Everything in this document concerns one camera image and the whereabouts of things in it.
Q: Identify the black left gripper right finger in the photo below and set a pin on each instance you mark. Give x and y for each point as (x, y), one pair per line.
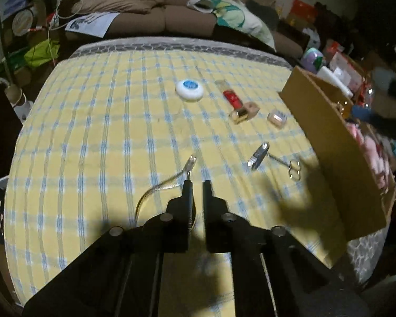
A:
(225, 232)

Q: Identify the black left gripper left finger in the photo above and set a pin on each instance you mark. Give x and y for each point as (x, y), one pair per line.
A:
(170, 232)

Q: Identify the gold cuticle nipper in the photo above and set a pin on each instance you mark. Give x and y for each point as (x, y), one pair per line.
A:
(169, 183)

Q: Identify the silver nail clipper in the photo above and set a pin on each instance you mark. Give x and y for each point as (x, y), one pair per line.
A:
(258, 156)

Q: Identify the yellow blue plaid cloth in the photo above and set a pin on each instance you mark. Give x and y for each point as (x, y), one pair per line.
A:
(107, 127)

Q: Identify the small pink clear case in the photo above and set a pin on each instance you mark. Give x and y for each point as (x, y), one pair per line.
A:
(277, 118)

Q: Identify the red lip balm tube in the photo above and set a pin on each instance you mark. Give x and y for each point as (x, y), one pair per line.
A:
(229, 94)

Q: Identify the white round blue-top container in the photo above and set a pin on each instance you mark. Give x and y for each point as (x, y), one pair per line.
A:
(189, 90)

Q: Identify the brown cardboard box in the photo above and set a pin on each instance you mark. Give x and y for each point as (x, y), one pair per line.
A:
(321, 110)

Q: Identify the white tissue box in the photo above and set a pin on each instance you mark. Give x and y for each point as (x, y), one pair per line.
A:
(326, 74)

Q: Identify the purple round container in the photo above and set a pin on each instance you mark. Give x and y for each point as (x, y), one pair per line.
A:
(312, 60)

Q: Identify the brown sofa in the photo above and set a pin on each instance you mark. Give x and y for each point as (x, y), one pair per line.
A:
(174, 18)

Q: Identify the green white patterned pillow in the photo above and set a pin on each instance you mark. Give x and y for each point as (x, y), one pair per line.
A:
(237, 16)

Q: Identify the white printed paper sheet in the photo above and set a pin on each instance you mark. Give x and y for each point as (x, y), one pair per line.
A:
(95, 24)

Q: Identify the black cushion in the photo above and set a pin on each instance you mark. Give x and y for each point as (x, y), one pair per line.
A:
(267, 14)

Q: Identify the red gift box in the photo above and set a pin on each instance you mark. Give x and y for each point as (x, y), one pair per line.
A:
(304, 11)

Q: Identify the brown folded blanket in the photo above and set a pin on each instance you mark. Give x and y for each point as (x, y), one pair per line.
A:
(120, 6)

